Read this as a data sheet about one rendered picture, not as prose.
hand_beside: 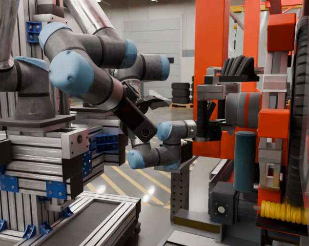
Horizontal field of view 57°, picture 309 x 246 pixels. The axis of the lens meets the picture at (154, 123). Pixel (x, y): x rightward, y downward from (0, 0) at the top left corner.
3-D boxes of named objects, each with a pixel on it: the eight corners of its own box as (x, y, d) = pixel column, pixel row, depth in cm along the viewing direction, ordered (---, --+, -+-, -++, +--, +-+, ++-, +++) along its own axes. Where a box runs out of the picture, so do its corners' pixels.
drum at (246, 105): (284, 133, 100) (286, 93, 98) (222, 129, 109) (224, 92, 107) (284, 127, 113) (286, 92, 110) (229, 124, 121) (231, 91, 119)
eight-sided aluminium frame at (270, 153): (278, 211, 85) (291, 21, 77) (255, 207, 88) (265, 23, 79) (280, 163, 134) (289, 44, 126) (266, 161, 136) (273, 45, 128)
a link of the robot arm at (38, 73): (55, 92, 111) (53, 56, 109) (18, 93, 102) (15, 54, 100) (42, 91, 119) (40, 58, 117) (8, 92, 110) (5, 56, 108)
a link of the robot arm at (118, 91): (119, 87, 58) (93, 114, 60) (131, 94, 62) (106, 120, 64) (102, 65, 62) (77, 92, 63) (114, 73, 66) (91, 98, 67)
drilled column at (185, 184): (184, 224, 192) (185, 164, 186) (170, 221, 196) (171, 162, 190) (188, 217, 201) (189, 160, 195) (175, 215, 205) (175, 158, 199)
